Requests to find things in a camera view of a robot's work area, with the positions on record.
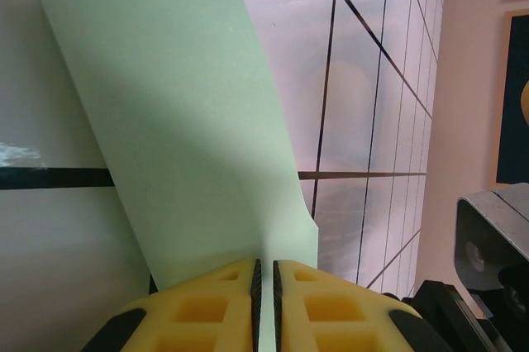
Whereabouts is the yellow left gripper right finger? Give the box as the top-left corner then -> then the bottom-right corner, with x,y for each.
271,259 -> 455,352

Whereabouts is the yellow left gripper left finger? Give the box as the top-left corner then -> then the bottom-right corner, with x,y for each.
80,258 -> 264,352

